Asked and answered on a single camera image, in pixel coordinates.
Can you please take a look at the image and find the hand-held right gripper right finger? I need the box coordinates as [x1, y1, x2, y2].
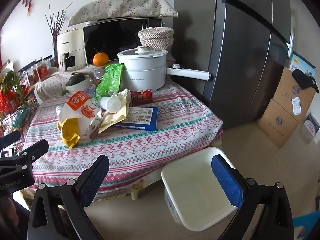
[211, 154, 293, 240]

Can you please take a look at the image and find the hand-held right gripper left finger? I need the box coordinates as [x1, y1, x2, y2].
[27, 154, 110, 240]

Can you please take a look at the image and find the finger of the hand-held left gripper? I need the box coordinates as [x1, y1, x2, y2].
[0, 139, 49, 178]
[0, 130, 22, 150]

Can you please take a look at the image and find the white plastic bin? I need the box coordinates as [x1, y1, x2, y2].
[161, 147, 247, 232]

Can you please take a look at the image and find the white plastic bottle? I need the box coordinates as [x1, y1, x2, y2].
[98, 96, 122, 113]

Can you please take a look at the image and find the yellow paper bag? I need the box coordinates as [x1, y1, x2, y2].
[57, 117, 81, 149]

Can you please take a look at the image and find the floral table underlay cloth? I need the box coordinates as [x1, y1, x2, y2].
[96, 174, 164, 197]

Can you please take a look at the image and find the green plant with red ornaments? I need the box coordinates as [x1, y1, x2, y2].
[0, 70, 27, 113]

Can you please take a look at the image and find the patterned striped tablecloth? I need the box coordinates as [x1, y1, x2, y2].
[21, 80, 223, 200]

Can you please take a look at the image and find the orange white paper bag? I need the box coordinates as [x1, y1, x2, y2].
[58, 90, 103, 140]

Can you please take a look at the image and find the cream crumpled wrapper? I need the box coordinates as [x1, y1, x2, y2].
[98, 89, 132, 134]

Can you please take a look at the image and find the white dotted cloth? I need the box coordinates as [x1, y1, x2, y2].
[34, 70, 98, 103]

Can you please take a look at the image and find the red label jar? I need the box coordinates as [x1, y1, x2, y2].
[37, 64, 49, 81]

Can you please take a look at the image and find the blue flat carton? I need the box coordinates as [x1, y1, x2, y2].
[115, 107, 159, 131]

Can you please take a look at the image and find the white bowl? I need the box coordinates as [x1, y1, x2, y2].
[65, 74, 93, 93]

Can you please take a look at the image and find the dark avocado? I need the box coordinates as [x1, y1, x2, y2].
[68, 73, 87, 85]

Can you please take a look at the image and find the blue plastic object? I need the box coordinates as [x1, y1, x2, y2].
[292, 211, 320, 240]

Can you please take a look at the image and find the red drink can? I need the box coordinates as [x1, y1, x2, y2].
[130, 89, 153, 106]

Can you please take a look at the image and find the small clear plastic bottle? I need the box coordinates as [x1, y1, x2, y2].
[93, 70, 105, 85]

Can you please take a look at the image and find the blue white printed packet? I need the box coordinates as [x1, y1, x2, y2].
[304, 114, 320, 137]

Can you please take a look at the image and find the green snack bag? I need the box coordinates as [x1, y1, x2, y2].
[95, 63, 125, 100]

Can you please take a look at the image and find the labelled cardboard box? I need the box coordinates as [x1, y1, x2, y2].
[271, 66, 317, 123]

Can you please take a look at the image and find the white air fryer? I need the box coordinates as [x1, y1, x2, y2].
[57, 27, 88, 71]

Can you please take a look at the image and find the orange fruit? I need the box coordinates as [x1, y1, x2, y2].
[93, 48, 109, 67]

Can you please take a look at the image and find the dry twig bouquet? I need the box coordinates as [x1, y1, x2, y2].
[45, 2, 73, 68]

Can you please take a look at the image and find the white electric cooking pot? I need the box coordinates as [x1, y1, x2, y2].
[117, 45, 212, 92]

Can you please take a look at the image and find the black cap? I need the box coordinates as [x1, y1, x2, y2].
[292, 69, 320, 93]

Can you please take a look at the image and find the grey refrigerator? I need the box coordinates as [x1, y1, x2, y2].
[174, 0, 292, 130]

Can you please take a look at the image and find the black door microwave oven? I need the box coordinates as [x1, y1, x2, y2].
[82, 17, 165, 67]

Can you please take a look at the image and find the blue printed book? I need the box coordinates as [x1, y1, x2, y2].
[289, 51, 316, 78]

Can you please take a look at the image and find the woven lidded basket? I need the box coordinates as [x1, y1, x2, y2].
[138, 27, 175, 51]

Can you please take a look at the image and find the floral appliance cover cloth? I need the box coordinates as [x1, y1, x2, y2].
[68, 0, 178, 27]

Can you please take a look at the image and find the black wire rack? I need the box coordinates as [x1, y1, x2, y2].
[0, 55, 54, 155]

